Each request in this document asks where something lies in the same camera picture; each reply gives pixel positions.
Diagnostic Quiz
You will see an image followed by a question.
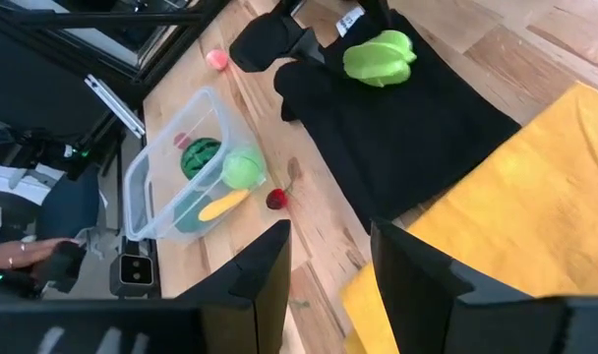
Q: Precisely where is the silver metal bracket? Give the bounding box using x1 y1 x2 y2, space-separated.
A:
84 73 147 140

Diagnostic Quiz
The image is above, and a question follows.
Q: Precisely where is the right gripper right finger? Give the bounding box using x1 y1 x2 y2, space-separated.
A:
370 218 570 354

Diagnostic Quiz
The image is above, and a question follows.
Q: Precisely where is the light green toy star fruit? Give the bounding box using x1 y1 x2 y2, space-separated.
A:
341 29 418 89

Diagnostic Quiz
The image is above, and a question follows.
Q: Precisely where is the dark red toy cherry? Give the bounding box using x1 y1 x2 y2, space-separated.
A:
265 176 295 211

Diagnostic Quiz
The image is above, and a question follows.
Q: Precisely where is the yellow elongated toy fruit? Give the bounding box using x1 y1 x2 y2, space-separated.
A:
197 189 252 222

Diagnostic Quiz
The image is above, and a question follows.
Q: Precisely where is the black metal table frame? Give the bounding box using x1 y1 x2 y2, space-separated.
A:
0 0 231 99

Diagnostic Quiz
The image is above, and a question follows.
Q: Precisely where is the black cloth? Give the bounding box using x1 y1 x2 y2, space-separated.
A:
272 4 522 233

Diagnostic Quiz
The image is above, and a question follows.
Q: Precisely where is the light green toy cabbage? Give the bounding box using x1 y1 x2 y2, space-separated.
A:
220 146 267 191

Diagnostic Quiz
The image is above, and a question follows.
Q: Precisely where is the grey table-level camera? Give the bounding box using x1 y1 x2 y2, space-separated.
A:
109 251 156 299

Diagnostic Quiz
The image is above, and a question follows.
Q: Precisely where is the person's leg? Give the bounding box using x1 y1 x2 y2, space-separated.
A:
35 164 103 242

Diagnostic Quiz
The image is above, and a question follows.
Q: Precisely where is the striped toy watermelon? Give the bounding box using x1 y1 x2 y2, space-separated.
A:
180 137 223 181

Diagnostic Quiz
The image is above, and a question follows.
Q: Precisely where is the person's hand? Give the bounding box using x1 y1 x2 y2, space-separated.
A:
0 237 82 273

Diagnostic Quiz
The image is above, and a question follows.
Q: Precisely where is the pink toy peach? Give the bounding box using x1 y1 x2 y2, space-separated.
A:
205 47 230 72

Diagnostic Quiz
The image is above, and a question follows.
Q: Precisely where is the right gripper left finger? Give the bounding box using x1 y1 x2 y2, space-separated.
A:
174 218 293 354

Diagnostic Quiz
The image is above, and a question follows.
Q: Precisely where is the dark green toy bell pepper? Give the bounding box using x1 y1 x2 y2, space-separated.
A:
173 192 215 234

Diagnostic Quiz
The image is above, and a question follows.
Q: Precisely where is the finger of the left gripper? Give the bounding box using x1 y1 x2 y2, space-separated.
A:
228 12 325 74

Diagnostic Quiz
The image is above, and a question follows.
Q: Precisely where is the clear plastic tupperware container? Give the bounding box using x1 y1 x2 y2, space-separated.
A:
122 87 268 245

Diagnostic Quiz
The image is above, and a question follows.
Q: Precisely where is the yellow cloth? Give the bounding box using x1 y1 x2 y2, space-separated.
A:
340 81 598 354

